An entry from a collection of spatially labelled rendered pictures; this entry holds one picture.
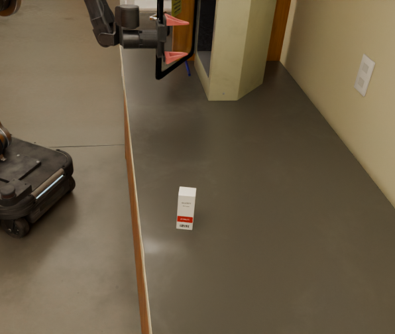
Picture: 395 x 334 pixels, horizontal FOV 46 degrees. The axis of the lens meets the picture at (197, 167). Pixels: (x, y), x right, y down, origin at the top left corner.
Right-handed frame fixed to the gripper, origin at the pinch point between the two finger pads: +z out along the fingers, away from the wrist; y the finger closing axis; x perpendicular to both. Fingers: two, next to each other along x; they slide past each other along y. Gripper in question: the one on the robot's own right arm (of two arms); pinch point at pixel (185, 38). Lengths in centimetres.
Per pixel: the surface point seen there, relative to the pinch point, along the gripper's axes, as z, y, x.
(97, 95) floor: -35, -107, 206
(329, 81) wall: 54, -17, 6
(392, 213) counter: 49, -31, -54
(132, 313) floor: -20, -121, -2
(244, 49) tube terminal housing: 22.3, -6.7, 9.6
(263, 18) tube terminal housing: 30.4, 2.1, 16.9
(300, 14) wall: 55, -3, 42
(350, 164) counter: 48, -30, -31
